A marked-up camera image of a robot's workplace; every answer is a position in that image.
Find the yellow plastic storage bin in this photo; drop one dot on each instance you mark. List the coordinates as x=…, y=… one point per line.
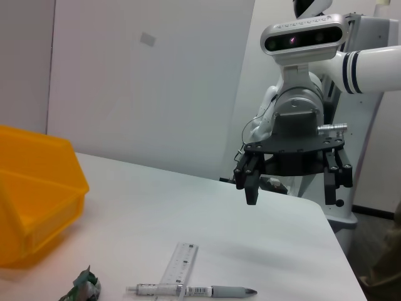
x=37, y=188

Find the grey gel pen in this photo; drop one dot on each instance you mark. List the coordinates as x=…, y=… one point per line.
x=219, y=291

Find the dark background device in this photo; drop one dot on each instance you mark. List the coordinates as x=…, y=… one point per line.
x=274, y=185

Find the green plastic wrapper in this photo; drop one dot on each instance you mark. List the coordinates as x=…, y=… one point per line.
x=84, y=287

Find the black white background robot head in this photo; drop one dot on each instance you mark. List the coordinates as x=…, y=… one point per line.
x=310, y=7

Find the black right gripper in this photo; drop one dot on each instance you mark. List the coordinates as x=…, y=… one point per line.
x=294, y=147

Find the grey tape patch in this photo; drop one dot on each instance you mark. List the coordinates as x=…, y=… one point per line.
x=148, y=39

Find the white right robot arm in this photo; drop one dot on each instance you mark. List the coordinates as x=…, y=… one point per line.
x=376, y=69

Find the clear plastic ruler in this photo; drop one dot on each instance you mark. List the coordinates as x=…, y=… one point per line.
x=183, y=260

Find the white background robot body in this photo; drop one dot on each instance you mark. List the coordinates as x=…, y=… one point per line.
x=369, y=141

